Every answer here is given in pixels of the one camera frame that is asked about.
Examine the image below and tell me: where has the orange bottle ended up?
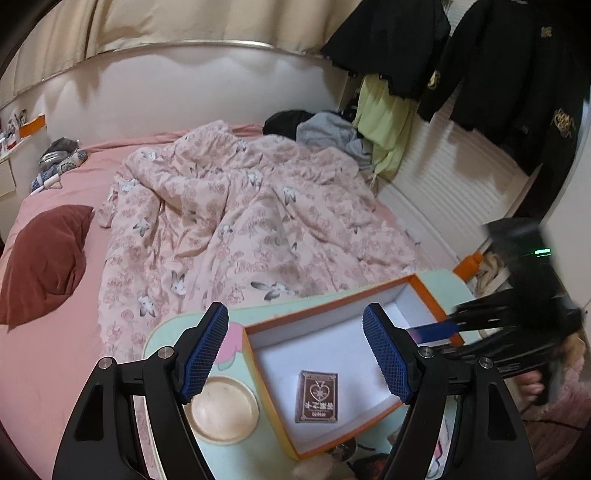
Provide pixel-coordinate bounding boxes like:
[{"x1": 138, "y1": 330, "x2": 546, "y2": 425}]
[{"x1": 453, "y1": 251, "x2": 483, "y2": 282}]

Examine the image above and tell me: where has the clothes bundle on bed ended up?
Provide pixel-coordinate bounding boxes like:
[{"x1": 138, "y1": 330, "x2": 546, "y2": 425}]
[{"x1": 30, "y1": 137, "x2": 88, "y2": 193}]

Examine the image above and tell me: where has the brown playing card box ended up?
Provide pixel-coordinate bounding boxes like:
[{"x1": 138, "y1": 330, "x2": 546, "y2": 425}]
[{"x1": 294, "y1": 370, "x2": 338, "y2": 424}]

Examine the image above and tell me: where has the dark red pillow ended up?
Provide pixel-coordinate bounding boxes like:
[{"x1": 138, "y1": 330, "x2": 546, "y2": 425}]
[{"x1": 1, "y1": 205, "x2": 93, "y2": 329}]

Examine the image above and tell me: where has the light green hanging garment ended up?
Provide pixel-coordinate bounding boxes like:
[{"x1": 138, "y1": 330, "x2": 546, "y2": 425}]
[{"x1": 353, "y1": 75, "x2": 418, "y2": 181}]

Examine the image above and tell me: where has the person's right hand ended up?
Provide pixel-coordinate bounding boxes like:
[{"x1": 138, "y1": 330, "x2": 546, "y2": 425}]
[{"x1": 514, "y1": 370, "x2": 545, "y2": 403}]

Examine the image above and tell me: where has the silver metal cup keyring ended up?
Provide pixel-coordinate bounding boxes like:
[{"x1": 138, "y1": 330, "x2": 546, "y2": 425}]
[{"x1": 329, "y1": 438, "x2": 358, "y2": 463}]

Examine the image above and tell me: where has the black hanging jacket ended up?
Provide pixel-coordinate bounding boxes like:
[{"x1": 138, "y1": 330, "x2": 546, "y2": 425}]
[{"x1": 321, "y1": 1, "x2": 590, "y2": 220}]

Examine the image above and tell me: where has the grey clothing pile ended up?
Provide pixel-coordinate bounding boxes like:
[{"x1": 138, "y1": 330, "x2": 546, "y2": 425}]
[{"x1": 295, "y1": 112, "x2": 373, "y2": 170}]

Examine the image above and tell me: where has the pink floral duvet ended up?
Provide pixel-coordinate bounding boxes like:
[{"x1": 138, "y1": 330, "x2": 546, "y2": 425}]
[{"x1": 96, "y1": 121, "x2": 427, "y2": 362}]

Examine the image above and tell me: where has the beige curtain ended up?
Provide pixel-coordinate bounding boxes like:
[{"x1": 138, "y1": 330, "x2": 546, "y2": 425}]
[{"x1": 1, "y1": 0, "x2": 358, "y2": 104}]

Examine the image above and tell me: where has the orange cardboard box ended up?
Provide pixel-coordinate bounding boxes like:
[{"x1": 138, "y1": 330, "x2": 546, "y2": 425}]
[{"x1": 242, "y1": 270, "x2": 473, "y2": 460}]

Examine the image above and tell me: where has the small orange box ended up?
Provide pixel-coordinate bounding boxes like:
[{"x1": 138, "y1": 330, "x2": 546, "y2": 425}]
[{"x1": 19, "y1": 114, "x2": 46, "y2": 138}]

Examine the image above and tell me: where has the black clothing on bed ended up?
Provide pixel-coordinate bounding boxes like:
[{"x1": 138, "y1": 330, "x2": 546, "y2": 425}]
[{"x1": 263, "y1": 110, "x2": 315, "y2": 140}]

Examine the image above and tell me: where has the cartoon figure keychain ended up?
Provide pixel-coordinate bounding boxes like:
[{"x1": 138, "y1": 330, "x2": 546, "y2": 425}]
[{"x1": 291, "y1": 454, "x2": 338, "y2": 480}]

